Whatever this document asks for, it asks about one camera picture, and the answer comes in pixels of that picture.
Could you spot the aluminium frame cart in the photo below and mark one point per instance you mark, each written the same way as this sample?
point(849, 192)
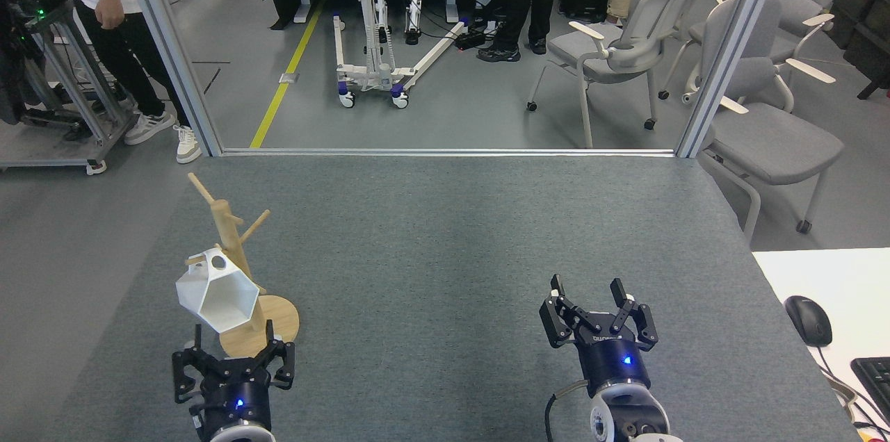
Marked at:
point(62, 101)

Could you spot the white wheeled stand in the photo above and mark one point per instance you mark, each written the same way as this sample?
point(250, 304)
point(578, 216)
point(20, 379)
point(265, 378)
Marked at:
point(379, 74)

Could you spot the white desk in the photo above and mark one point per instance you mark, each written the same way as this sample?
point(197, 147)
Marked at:
point(848, 282)

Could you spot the person's hand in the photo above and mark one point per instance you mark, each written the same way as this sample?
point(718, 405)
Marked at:
point(110, 11)

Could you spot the grey chair with mesh back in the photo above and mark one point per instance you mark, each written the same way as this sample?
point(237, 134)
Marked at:
point(619, 56)

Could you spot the black computer mouse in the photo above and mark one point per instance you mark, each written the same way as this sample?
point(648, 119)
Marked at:
point(810, 320)

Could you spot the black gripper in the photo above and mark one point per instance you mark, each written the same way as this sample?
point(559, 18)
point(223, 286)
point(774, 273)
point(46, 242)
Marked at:
point(236, 393)
point(615, 362)

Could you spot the person with white shoes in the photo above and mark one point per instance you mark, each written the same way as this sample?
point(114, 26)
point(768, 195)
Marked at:
point(132, 60)

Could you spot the wooden cup rack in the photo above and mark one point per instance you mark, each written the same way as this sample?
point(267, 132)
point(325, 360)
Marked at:
point(274, 320)

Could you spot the black keyboard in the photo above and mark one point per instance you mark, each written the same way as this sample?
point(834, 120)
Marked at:
point(875, 383)

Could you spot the black power strip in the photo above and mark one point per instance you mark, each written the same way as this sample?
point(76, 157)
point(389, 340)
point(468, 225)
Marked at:
point(471, 39)

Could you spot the silver table edge rail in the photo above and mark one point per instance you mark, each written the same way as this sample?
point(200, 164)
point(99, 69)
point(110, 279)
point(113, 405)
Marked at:
point(445, 151)

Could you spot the white hexagonal cup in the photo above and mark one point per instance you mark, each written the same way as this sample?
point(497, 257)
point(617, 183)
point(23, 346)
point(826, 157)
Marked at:
point(219, 296)

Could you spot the black equipment on cart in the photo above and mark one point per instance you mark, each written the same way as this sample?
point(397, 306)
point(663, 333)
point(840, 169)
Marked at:
point(17, 60)

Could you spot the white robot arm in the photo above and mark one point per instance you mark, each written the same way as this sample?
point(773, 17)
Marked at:
point(240, 435)
point(633, 418)

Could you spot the silver frame post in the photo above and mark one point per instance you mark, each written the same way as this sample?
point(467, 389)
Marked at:
point(174, 60)
point(730, 53)

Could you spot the person in black trousers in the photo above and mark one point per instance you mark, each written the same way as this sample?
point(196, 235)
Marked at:
point(518, 4)

